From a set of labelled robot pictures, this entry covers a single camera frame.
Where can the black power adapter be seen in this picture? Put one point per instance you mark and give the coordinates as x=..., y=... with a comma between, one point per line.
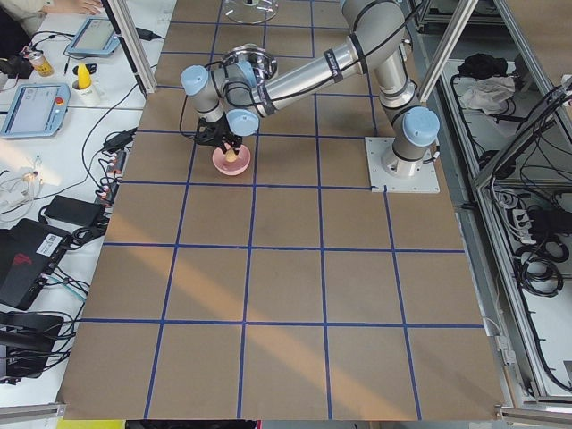
x=74, y=211

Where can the far blue teach pendant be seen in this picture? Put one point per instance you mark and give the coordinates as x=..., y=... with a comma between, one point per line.
x=96, y=37

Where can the pink bowl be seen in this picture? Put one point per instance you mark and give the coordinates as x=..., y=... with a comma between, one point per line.
x=234, y=168

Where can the near blue teach pendant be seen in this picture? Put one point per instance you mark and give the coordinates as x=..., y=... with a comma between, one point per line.
x=37, y=110

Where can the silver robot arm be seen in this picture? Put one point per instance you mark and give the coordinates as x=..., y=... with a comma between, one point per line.
x=245, y=87

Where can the white cup with banana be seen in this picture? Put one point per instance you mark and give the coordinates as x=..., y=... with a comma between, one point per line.
x=85, y=87

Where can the aluminium frame post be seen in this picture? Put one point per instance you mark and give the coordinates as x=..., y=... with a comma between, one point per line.
x=118, y=14

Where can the brown paper table mat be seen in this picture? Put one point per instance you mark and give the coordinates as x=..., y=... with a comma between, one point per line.
x=290, y=292

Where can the pale green cooking pot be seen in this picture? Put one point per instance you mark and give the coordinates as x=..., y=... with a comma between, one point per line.
x=257, y=64

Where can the black computer box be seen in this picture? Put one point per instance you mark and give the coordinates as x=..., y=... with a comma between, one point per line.
x=27, y=341

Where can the crumpled white cloth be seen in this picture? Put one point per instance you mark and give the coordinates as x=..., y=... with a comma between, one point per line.
x=489, y=95

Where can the yellow drink can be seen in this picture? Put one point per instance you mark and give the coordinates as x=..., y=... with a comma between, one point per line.
x=40, y=64

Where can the black cloth bundle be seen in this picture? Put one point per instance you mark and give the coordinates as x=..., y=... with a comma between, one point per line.
x=483, y=66

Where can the brown egg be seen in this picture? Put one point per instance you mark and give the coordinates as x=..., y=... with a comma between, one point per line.
x=231, y=156

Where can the blue teach pendant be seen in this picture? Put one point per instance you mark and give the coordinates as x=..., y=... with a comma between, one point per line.
x=96, y=37
x=37, y=110

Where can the glass pot lid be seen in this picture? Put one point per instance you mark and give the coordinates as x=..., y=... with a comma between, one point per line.
x=250, y=11

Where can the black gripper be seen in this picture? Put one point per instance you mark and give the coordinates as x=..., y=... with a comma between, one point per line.
x=222, y=134

